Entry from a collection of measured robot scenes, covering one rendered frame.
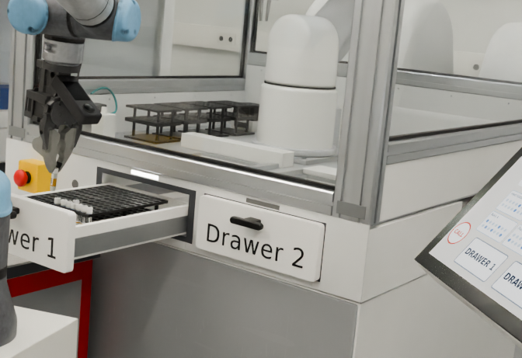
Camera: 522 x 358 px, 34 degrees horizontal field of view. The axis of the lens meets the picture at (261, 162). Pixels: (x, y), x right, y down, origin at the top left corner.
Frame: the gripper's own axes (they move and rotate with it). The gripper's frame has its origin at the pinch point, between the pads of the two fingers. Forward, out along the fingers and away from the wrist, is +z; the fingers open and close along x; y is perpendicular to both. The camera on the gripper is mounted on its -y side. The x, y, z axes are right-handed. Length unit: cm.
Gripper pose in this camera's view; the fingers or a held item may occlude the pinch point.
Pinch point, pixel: (57, 167)
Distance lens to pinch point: 169.4
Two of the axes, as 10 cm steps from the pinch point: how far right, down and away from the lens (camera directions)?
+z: -1.6, 9.6, 2.2
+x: -6.0, 0.8, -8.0
